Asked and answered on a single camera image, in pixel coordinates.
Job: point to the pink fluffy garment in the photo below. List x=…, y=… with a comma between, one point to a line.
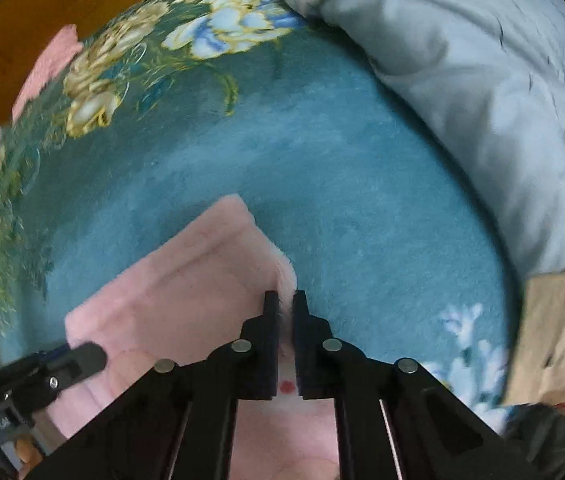
x=187, y=285

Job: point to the pink cloth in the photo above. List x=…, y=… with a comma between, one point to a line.
x=47, y=70

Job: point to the light blue floral quilt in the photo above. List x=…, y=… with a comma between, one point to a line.
x=462, y=85

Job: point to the teal floral blanket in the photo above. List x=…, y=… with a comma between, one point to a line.
x=312, y=185

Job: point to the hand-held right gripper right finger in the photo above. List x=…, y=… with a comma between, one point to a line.
x=300, y=310

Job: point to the dark grey cloth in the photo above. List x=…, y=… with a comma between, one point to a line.
x=542, y=435

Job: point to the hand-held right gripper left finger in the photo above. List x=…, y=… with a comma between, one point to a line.
x=271, y=310

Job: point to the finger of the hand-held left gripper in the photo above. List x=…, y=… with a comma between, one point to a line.
x=80, y=360

